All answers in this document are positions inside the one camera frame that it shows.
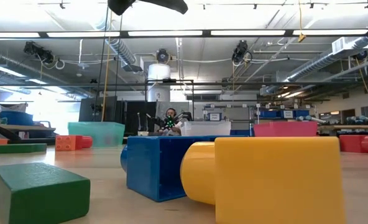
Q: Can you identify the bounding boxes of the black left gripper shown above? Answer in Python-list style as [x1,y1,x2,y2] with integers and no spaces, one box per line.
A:
[108,0,189,16]

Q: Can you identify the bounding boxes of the large blue hollow block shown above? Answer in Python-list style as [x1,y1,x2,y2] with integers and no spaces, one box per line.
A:
[120,135,250,202]

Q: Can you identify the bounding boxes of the red stud brick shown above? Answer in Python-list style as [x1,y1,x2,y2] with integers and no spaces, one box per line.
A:
[75,136,93,149]

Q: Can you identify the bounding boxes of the orange stud brick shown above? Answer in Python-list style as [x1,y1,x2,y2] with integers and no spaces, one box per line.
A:
[55,135,76,152]

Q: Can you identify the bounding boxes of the large yellow stud block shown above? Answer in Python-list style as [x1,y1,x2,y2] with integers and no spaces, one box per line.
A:
[180,136,346,224]

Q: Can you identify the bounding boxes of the long green wooden block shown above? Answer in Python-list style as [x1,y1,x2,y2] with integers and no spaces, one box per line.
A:
[0,143,47,155]

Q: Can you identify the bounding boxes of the white cylindrical tank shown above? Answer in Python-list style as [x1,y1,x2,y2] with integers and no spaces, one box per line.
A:
[147,63,172,103]

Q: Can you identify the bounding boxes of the person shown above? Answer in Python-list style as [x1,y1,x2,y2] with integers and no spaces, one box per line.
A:
[159,108,185,136]

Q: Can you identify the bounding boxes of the black teleoperation robot arms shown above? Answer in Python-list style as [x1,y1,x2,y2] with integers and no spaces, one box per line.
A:
[146,112,193,130]

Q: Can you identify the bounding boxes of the blue box with white label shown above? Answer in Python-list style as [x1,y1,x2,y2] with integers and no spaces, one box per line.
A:
[206,112,223,122]

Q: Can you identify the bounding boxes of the black partition panel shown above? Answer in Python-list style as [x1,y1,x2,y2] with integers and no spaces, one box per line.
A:
[121,101,157,136]

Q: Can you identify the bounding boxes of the clear plastic bin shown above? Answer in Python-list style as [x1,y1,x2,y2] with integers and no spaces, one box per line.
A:
[180,121,232,137]

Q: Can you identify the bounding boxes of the black cabinet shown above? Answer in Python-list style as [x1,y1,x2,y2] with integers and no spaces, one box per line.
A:
[78,96,119,123]

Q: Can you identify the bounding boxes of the blue storage bins row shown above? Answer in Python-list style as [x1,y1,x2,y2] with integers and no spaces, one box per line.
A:
[258,109,311,119]

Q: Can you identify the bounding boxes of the teal translucent plastic bin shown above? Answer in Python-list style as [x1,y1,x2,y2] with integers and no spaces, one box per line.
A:
[67,121,126,148]

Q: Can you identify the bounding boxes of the red plastic bin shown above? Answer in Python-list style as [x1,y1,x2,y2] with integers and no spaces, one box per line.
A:
[253,121,318,138]

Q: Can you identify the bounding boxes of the grey tube bundle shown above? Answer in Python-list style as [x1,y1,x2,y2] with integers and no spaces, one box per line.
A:
[347,115,368,125]
[297,115,327,124]

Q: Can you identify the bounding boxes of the white cloth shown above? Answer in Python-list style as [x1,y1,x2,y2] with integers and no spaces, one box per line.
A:
[8,103,29,113]

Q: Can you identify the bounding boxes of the background wooden table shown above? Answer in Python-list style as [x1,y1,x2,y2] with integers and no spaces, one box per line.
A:
[0,124,57,139]

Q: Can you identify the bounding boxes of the blue plastic tub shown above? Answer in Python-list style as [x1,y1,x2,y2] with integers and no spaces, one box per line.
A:
[0,111,35,126]

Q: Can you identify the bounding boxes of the long background workbench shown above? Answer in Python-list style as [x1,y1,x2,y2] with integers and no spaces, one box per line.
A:
[317,124,368,130]

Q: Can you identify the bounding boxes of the large red stud block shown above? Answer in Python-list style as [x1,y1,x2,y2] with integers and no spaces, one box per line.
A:
[339,134,368,154]

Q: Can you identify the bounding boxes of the thick green wooden block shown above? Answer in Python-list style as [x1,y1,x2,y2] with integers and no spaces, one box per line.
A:
[0,162,91,224]

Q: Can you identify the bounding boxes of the black ceiling camera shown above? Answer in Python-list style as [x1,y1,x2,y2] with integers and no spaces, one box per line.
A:
[23,40,56,65]
[232,39,254,63]
[155,49,172,65]

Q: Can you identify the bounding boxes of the spiral silver air duct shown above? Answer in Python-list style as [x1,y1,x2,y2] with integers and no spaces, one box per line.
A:
[104,37,144,73]

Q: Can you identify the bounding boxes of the yellow hanging rope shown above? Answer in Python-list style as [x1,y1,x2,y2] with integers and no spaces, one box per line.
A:
[101,36,113,123]

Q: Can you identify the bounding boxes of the yellow hanging cord with tag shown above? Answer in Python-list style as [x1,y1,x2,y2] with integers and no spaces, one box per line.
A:
[298,0,306,43]

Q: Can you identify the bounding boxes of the silver ventilation duct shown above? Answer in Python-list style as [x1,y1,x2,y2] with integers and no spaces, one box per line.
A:
[283,36,368,83]

